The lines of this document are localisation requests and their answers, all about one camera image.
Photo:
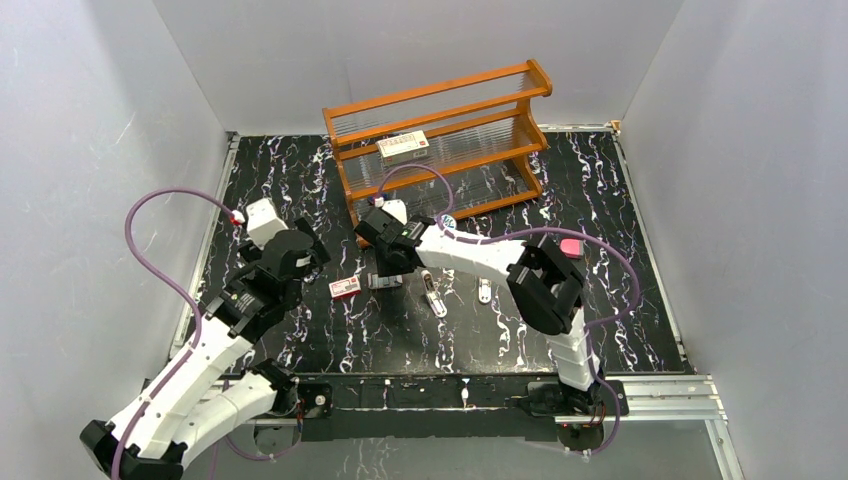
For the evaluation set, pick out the small red white staple box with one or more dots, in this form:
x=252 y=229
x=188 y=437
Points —
x=346 y=287

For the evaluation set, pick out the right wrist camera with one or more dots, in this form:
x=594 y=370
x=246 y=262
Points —
x=394 y=207

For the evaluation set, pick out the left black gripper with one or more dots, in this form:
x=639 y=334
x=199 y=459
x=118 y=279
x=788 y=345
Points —
x=308 y=245

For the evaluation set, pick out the round patterned tape roll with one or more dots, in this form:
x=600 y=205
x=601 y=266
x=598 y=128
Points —
x=448 y=222

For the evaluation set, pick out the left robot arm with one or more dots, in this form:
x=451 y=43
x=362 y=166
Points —
x=171 y=422

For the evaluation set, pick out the white stapler part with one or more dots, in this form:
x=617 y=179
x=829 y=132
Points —
x=432 y=296

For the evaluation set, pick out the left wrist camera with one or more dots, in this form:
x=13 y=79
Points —
x=263 y=222

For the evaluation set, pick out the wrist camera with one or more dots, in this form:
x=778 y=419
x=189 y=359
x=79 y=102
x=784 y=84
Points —
x=394 y=207
x=263 y=222

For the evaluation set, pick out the white red staple box on shelf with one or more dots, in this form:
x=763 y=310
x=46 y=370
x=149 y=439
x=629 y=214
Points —
x=402 y=148

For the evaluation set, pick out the pink tape measure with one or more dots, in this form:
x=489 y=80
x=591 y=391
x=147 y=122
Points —
x=572 y=248

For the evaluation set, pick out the black base bar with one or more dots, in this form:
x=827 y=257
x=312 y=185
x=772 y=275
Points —
x=349 y=406

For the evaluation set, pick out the aluminium rail frame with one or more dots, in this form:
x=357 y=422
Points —
x=662 y=398

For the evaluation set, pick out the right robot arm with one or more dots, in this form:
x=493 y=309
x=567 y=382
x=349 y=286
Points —
x=545 y=286

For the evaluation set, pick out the cardboard staple tray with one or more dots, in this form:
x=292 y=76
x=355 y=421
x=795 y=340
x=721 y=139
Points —
x=378 y=282

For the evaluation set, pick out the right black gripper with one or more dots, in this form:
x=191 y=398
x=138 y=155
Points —
x=385 y=269

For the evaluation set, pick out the orange wooden shelf rack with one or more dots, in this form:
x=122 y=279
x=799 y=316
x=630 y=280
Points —
x=480 y=134

